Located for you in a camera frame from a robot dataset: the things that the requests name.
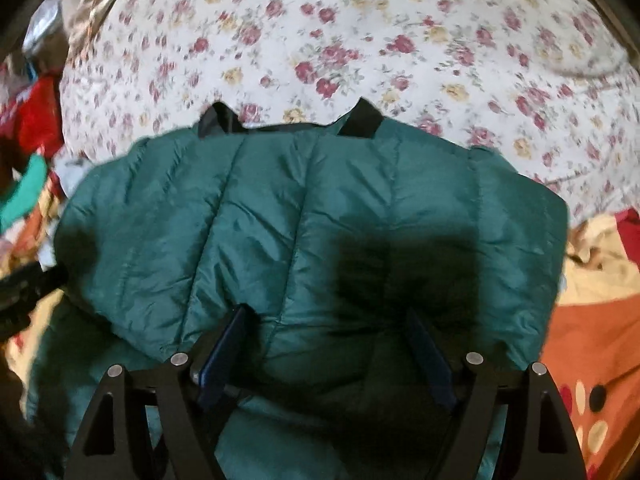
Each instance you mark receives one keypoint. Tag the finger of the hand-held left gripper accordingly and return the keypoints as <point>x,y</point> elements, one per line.
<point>42,280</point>

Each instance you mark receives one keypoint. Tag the clear plastic bag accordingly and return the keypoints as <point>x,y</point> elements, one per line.
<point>45,25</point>

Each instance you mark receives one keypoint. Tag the dark green puffer jacket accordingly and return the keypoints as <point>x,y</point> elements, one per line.
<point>300,210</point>

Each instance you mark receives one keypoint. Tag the beige satin cloth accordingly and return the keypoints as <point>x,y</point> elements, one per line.
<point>90,5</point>

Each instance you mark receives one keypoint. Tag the white floral quilt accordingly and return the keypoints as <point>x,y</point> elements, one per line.
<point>350,35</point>

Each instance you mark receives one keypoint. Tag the orange printed blanket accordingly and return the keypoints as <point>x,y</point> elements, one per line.
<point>590,340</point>

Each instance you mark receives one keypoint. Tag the teal cloth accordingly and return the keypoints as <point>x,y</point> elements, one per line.
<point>25,190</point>

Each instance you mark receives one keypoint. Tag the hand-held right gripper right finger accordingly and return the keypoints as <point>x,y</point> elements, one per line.
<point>430,360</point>

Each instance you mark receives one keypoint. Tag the red patterned cloth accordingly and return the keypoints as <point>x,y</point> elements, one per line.
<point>630,225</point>

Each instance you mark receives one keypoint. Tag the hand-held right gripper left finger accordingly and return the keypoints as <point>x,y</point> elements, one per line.
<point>220,355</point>

